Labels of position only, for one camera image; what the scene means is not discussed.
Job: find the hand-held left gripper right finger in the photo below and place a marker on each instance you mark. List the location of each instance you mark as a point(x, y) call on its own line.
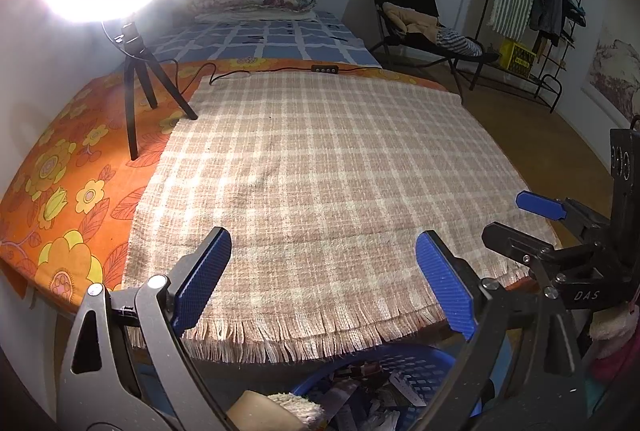
point(445, 281)

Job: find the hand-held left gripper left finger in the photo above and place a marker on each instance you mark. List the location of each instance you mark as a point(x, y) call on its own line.
point(205, 276)

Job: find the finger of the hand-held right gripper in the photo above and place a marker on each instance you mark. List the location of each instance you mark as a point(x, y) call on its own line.
point(515, 247)
point(542, 206)

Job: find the blue plastic basket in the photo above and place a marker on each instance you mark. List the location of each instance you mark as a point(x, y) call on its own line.
point(415, 361)

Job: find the black clothes rack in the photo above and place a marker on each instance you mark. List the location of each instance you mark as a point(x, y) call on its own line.
point(547, 86)

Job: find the person's fleece clothing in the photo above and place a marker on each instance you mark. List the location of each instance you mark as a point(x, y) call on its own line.
point(612, 341)

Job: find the beige fluffy cloth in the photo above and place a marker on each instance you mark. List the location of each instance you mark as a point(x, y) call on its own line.
point(265, 411)

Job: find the beige plaid blanket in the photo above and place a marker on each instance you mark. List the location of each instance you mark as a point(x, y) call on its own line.
point(325, 186)

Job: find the yellow plastic crate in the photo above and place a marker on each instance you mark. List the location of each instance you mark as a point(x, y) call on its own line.
point(517, 57)

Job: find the striped cloth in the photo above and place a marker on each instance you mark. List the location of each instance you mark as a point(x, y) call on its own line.
point(457, 43)

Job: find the orange floral bed sheet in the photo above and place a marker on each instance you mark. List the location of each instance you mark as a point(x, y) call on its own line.
point(65, 151)

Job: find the teal garment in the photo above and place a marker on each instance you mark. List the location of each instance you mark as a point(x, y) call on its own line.
point(576, 13)

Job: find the dark hanging jacket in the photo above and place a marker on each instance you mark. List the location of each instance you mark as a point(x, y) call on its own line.
point(547, 6)

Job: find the beige jacket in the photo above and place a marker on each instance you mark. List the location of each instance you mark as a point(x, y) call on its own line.
point(415, 21)

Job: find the black tripod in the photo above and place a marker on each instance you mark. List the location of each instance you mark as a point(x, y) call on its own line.
point(134, 43)

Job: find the blue checked bed sheet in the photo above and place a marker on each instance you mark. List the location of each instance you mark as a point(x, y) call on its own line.
point(280, 43)

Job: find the wall poster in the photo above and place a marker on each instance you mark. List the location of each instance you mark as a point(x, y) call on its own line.
point(615, 66)

